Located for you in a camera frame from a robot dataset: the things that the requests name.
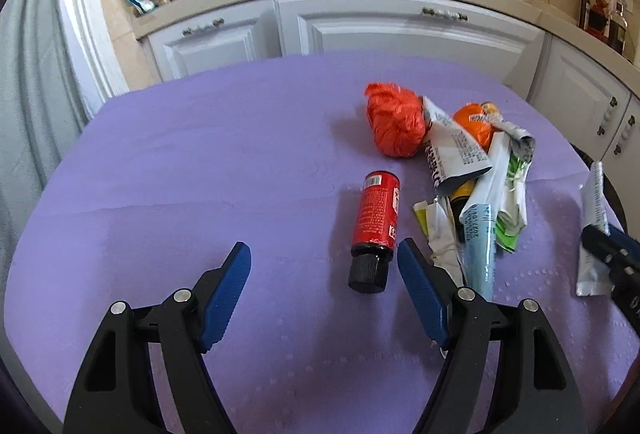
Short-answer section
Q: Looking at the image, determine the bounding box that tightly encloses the crumpled silver wrapper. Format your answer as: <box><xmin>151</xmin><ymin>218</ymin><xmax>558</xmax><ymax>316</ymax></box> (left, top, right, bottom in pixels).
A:
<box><xmin>492</xmin><ymin>116</ymin><xmax>536</xmax><ymax>163</ymax></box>

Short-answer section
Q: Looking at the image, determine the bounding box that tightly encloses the white door frame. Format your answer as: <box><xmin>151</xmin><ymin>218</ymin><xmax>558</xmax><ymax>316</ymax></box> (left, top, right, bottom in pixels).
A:
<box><xmin>54</xmin><ymin>0</ymin><xmax>132</xmax><ymax>117</ymax></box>

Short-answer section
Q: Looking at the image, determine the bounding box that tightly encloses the purple tablecloth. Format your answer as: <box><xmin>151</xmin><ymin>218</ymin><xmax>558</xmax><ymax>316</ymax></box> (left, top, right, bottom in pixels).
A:
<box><xmin>4</xmin><ymin>50</ymin><xmax>632</xmax><ymax>434</ymax></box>

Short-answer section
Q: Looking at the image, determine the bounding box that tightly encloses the silver foil packet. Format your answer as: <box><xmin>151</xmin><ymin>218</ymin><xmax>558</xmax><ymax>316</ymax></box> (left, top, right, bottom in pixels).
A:
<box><xmin>575</xmin><ymin>161</ymin><xmax>612</xmax><ymax>298</ymax></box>

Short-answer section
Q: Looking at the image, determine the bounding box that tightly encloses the crumpled red plastic bag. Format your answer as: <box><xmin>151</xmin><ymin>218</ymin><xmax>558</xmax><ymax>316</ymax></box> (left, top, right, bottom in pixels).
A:
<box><xmin>364</xmin><ymin>83</ymin><xmax>427</xmax><ymax>159</ymax></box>

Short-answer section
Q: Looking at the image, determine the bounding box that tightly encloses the white crumpled printed packet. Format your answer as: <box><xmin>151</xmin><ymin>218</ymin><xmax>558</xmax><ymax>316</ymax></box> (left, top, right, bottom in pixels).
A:
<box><xmin>422</xmin><ymin>96</ymin><xmax>494</xmax><ymax>198</ymax></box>

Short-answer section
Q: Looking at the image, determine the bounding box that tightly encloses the orange snack packet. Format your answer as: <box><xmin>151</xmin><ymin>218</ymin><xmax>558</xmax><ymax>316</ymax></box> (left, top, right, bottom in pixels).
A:
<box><xmin>452</xmin><ymin>101</ymin><xmax>504</xmax><ymax>151</ymax></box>

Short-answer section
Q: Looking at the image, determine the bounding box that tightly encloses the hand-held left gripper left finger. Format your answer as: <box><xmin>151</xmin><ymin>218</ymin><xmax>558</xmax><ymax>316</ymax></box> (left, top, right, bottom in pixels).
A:
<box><xmin>62</xmin><ymin>241</ymin><xmax>252</xmax><ymax>434</ymax></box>

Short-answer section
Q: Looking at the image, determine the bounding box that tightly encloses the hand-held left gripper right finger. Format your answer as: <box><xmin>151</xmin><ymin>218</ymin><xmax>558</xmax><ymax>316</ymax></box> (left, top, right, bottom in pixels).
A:
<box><xmin>396</xmin><ymin>238</ymin><xmax>588</xmax><ymax>434</ymax></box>

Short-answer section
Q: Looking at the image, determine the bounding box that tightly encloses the white brass cabinet handle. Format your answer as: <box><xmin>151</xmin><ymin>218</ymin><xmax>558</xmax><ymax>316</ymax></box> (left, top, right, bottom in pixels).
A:
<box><xmin>597</xmin><ymin>97</ymin><xmax>619</xmax><ymax>136</ymax></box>
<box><xmin>612</xmin><ymin>114</ymin><xmax>636</xmax><ymax>156</ymax></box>
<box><xmin>421</xmin><ymin>6</ymin><xmax>469</xmax><ymax>23</ymax></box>
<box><xmin>182</xmin><ymin>18</ymin><xmax>225</xmax><ymax>36</ymax></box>

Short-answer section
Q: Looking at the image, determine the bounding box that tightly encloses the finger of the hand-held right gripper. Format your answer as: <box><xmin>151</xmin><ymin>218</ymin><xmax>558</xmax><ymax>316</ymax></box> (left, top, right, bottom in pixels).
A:
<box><xmin>581</xmin><ymin>225</ymin><xmax>640</xmax><ymax>331</ymax></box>
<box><xmin>607</xmin><ymin>230</ymin><xmax>640</xmax><ymax>257</ymax></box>

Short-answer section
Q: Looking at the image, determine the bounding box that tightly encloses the grey curtain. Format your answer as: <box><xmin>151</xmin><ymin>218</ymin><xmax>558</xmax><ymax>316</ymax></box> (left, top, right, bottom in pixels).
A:
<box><xmin>0</xmin><ymin>0</ymin><xmax>101</xmax><ymax>295</ymax></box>

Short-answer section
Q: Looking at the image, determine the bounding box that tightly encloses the red bottle black cap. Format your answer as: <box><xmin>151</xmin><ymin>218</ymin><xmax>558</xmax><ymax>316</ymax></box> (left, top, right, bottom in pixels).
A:
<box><xmin>348</xmin><ymin>170</ymin><xmax>401</xmax><ymax>293</ymax></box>

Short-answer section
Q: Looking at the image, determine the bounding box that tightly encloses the white green bag bundle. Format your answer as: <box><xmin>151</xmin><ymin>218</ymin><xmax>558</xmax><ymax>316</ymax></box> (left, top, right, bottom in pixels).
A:
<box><xmin>477</xmin><ymin>131</ymin><xmax>532</xmax><ymax>255</ymax></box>

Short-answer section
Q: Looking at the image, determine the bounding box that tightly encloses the light blue packet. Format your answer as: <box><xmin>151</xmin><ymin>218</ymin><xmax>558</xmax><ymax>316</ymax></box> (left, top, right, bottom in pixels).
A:
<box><xmin>459</xmin><ymin>203</ymin><xmax>499</xmax><ymax>303</ymax></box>

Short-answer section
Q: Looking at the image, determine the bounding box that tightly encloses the dark sauce bottle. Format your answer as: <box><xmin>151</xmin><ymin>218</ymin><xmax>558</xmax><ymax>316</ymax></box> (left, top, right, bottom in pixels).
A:
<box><xmin>607</xmin><ymin>0</ymin><xmax>629</xmax><ymax>56</ymax></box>

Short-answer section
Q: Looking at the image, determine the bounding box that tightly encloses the white yellow crumpled wrapper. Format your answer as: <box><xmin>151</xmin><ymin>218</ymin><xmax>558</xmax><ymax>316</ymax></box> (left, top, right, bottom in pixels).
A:
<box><xmin>412</xmin><ymin>198</ymin><xmax>466</xmax><ymax>288</ymax></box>

